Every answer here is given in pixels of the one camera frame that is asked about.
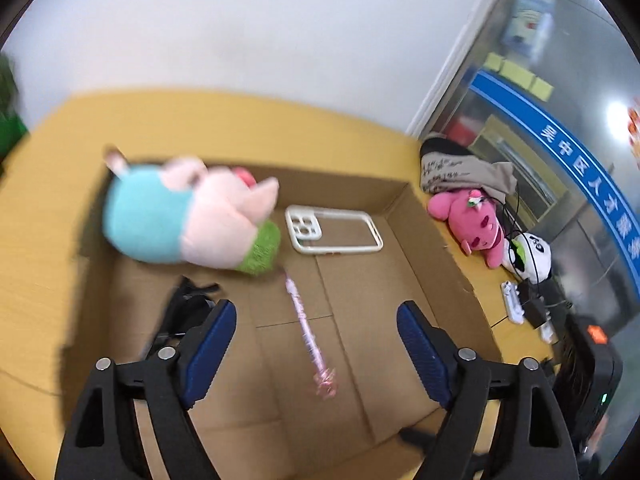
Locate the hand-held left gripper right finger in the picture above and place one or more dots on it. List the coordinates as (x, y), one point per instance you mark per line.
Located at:
(420, 355)

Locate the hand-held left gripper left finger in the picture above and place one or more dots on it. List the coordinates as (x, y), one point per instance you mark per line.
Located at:
(212, 345)

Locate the cardboard box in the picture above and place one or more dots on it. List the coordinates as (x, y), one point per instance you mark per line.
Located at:
(365, 310)

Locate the pink pen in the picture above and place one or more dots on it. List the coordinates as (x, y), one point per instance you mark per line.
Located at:
(302, 320)

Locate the pink pig plush toy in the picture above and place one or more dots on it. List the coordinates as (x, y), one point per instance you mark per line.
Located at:
(200, 220)

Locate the black object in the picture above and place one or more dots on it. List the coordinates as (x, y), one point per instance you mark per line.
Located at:
(187, 305)

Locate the white plug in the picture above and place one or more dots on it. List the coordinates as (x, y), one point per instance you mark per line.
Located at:
(547, 332)

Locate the black power adapter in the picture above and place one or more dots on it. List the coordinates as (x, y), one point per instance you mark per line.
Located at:
(534, 307)

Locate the white power strip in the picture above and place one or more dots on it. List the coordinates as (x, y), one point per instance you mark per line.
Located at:
(512, 302)

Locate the panda plush toy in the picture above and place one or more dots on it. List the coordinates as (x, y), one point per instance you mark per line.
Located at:
(530, 257)

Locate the pink bear plush toy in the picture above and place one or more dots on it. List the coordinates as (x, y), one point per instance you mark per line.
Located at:
(467, 220)

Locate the white phone case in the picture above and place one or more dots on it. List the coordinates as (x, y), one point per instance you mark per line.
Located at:
(290, 222)

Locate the grey printed cloth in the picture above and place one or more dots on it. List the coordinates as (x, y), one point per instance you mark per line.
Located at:
(460, 172)

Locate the blue window banner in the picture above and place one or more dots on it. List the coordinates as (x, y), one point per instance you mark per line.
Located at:
(565, 145)

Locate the red window sticker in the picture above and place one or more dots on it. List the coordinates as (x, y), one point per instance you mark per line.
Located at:
(634, 130)

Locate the yellow sticky note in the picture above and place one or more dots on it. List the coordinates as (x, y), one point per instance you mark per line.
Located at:
(495, 62)
(519, 74)
(542, 89)

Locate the green cloth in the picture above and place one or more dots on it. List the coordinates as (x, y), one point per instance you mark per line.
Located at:
(11, 132)

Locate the blue wall poster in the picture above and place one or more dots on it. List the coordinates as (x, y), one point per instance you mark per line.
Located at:
(530, 17)

